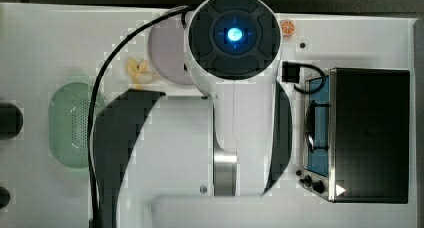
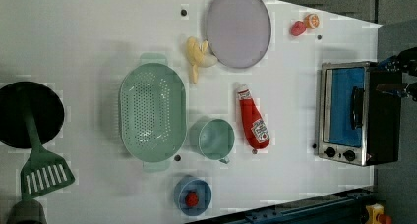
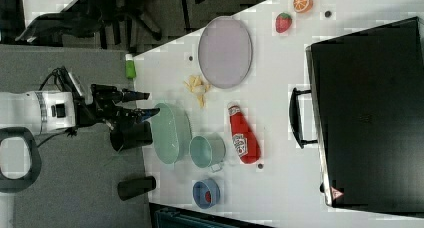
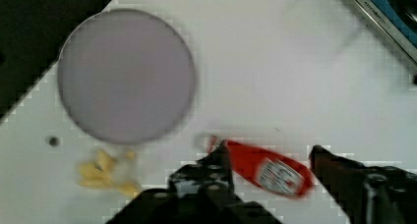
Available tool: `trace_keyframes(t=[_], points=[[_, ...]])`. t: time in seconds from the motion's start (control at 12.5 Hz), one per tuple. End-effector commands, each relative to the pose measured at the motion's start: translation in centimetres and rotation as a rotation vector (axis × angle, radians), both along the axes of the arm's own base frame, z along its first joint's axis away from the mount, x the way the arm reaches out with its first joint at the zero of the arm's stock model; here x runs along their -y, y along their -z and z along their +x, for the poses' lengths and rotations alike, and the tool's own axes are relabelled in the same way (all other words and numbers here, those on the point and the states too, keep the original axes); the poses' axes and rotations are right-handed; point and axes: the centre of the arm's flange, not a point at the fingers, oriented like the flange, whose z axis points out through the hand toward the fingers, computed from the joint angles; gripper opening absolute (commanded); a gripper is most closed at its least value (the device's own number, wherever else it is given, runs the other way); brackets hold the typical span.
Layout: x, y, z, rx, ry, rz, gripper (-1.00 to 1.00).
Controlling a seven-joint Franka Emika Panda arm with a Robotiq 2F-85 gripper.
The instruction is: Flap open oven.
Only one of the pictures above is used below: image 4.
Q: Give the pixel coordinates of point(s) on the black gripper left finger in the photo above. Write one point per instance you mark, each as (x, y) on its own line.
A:
(205, 185)

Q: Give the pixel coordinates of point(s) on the lavender round plate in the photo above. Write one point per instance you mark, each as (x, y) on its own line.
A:
(126, 76)

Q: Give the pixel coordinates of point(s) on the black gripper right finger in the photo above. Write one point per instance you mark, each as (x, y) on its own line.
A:
(367, 194)

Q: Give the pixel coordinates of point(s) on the peeled yellow banana toy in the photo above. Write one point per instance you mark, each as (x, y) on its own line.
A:
(107, 172)

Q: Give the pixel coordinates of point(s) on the red ketchup bottle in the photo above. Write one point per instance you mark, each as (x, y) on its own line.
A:
(265, 169)

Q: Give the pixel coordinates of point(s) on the silver black toaster oven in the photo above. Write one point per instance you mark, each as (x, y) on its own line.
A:
(394, 19)

